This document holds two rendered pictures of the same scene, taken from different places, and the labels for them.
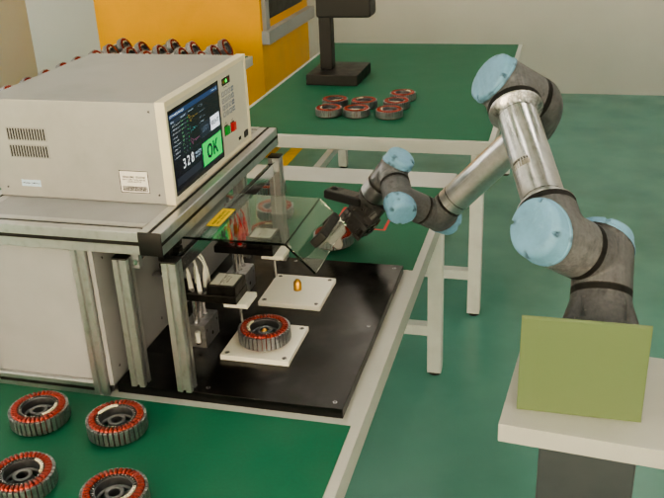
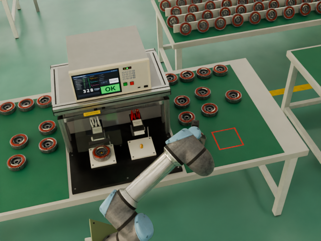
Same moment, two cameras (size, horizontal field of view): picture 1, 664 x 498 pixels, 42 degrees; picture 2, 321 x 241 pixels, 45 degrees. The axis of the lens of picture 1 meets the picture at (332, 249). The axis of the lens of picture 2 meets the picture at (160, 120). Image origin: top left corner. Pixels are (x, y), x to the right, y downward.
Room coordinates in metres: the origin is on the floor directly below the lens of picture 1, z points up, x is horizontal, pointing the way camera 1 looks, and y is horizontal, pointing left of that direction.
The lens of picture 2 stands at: (1.23, -1.42, 2.54)
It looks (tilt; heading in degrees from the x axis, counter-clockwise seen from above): 44 degrees down; 64
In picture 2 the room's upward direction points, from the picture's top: 4 degrees counter-clockwise
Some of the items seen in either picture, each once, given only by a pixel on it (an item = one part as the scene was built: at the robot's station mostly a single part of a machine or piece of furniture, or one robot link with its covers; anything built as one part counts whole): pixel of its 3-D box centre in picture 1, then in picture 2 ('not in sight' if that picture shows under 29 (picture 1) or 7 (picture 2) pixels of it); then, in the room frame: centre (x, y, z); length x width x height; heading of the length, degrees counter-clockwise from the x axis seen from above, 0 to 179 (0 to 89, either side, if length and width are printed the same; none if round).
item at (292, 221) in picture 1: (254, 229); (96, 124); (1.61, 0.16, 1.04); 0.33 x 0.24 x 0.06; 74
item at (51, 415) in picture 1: (40, 412); (47, 127); (1.38, 0.58, 0.77); 0.11 x 0.11 x 0.04
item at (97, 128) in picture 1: (129, 121); (107, 61); (1.81, 0.43, 1.22); 0.44 x 0.39 x 0.20; 164
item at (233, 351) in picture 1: (265, 342); (102, 156); (1.60, 0.15, 0.78); 0.15 x 0.15 x 0.01; 74
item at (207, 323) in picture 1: (202, 327); not in sight; (1.64, 0.29, 0.80); 0.07 x 0.05 x 0.06; 164
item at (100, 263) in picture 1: (172, 250); (113, 107); (1.78, 0.36, 0.92); 0.66 x 0.01 x 0.30; 164
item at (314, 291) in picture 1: (297, 291); (141, 147); (1.83, 0.09, 0.78); 0.15 x 0.15 x 0.01; 74
